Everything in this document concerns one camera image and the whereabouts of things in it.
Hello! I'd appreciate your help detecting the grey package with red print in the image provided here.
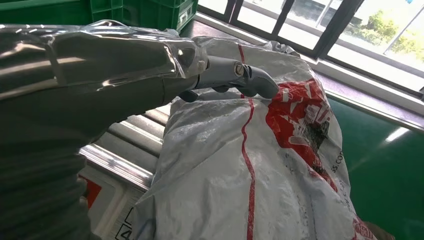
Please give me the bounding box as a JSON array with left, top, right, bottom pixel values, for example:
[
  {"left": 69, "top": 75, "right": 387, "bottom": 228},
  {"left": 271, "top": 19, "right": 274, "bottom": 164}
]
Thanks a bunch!
[{"left": 130, "top": 35, "right": 379, "bottom": 240}]

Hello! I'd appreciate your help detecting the green conveyor belt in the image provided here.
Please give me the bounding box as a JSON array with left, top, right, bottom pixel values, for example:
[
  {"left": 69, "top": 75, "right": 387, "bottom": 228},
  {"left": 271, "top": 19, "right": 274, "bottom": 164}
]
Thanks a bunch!
[{"left": 322, "top": 88, "right": 424, "bottom": 240}]

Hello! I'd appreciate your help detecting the electronic scale with steel tray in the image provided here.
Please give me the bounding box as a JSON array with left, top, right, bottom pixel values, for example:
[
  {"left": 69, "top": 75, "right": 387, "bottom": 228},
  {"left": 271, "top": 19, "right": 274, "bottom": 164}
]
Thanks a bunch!
[{"left": 77, "top": 102, "right": 174, "bottom": 240}]

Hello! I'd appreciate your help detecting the green crate holding black coils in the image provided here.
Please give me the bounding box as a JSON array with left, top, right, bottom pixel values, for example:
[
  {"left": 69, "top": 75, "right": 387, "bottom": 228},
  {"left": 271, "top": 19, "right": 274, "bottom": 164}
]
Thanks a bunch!
[{"left": 90, "top": 0, "right": 200, "bottom": 34}]

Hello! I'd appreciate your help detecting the green crate holding packages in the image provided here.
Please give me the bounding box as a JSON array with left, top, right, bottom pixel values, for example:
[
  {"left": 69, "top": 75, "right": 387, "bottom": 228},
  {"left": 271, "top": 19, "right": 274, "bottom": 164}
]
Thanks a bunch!
[{"left": 0, "top": 0, "right": 92, "bottom": 26}]

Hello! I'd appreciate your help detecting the black framed window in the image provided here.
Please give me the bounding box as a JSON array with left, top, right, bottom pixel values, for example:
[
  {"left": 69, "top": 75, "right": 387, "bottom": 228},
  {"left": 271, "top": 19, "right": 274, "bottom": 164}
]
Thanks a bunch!
[{"left": 194, "top": 0, "right": 424, "bottom": 102}]

